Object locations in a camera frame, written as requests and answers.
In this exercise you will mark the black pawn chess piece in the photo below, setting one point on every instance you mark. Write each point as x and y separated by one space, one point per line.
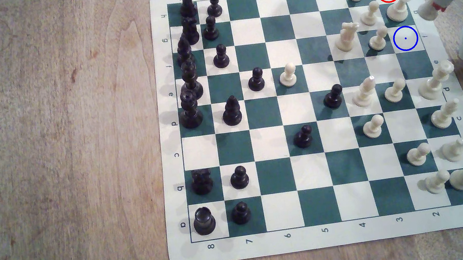
214 6
303 137
256 80
210 29
241 214
220 57
333 97
239 178

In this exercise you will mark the white king chess piece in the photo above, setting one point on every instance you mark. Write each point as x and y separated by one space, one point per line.
398 4

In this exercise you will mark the black queen chess piece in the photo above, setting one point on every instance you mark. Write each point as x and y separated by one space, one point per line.
189 111

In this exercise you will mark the black bishop chess piece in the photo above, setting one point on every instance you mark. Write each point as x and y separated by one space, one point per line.
231 111
185 53

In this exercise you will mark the white bishop chess piece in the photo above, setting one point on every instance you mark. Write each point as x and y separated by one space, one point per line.
444 115
364 92

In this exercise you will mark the black knight chess piece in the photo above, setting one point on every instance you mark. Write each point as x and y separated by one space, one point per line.
190 31
201 182

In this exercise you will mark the white queen chess piece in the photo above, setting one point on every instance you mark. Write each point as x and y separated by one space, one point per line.
433 82

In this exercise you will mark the white knight chess piece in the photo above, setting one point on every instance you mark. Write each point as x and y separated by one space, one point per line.
454 150
347 36

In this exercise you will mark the black king chess piece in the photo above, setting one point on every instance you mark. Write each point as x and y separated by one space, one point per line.
191 83

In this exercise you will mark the black rook chess piece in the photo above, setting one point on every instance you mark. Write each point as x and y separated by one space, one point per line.
187 4
204 221

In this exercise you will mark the green white chessboard mat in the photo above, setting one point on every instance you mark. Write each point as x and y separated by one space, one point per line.
266 115

